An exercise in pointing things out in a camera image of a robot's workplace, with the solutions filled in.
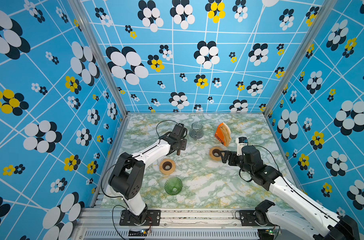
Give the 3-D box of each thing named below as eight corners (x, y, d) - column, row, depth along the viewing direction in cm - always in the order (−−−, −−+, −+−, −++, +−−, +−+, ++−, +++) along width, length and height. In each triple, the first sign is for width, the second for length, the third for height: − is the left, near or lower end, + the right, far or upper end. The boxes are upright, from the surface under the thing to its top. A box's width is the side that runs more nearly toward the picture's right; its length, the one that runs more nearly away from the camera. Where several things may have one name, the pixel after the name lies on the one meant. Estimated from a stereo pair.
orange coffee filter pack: (224, 147, 101) (227, 139, 94) (213, 134, 109) (215, 126, 101) (232, 143, 104) (236, 135, 96) (221, 130, 111) (224, 122, 103)
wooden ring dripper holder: (158, 174, 90) (158, 172, 89) (160, 160, 96) (160, 158, 94) (174, 174, 90) (174, 172, 89) (175, 160, 96) (175, 158, 94)
